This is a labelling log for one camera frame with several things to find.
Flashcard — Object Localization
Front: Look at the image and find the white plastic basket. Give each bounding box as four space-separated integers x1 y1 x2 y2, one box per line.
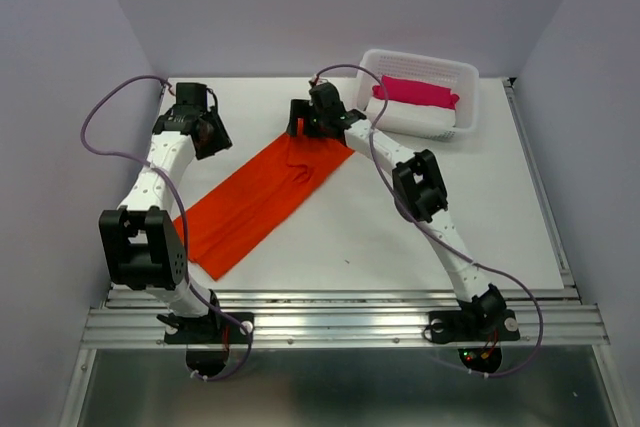
353 49 480 141

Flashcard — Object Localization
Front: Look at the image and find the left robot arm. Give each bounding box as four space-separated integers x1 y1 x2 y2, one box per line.
99 100 231 344

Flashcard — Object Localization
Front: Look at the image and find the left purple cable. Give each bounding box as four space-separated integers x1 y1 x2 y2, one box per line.
81 75 254 381

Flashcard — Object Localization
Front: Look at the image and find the purple cable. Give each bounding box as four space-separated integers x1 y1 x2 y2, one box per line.
309 64 545 379
81 75 254 381

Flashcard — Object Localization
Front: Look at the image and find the pink rolled t shirt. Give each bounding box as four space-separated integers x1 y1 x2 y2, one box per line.
372 75 460 110

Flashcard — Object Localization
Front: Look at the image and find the orange t shirt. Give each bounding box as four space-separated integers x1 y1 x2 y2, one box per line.
174 133 353 281

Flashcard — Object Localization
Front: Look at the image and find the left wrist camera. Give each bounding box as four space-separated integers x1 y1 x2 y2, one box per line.
173 82 218 110

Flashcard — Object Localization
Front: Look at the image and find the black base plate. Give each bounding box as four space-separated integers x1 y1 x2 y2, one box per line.
422 309 521 345
156 312 254 345

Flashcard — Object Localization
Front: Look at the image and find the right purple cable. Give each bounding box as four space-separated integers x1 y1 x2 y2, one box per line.
309 64 545 379

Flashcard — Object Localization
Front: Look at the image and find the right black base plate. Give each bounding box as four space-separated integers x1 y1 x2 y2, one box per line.
422 309 521 345

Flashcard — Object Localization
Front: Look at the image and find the white rolled t shirt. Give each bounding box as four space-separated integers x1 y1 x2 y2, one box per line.
377 100 456 135

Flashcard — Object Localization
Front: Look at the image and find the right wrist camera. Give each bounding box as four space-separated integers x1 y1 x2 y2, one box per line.
309 82 345 117

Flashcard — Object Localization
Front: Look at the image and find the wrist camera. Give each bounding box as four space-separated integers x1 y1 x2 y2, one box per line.
173 82 218 110
309 82 345 117

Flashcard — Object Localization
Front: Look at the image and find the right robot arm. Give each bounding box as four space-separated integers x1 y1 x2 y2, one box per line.
286 99 507 337

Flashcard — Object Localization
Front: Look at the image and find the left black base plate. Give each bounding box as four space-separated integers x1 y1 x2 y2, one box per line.
156 312 254 345

